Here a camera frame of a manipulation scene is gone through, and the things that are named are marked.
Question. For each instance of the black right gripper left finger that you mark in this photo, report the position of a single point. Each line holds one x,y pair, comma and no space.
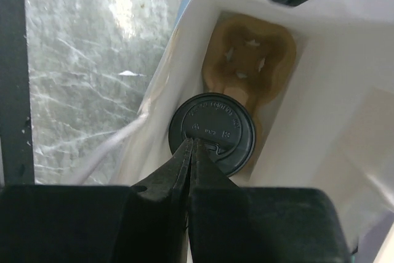
145,222

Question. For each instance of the separated brown cup carrier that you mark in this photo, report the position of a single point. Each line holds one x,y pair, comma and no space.
249,60

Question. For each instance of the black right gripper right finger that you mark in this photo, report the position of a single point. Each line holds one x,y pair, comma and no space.
228,223

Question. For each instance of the light blue paper bag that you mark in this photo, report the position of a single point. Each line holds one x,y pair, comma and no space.
330,127

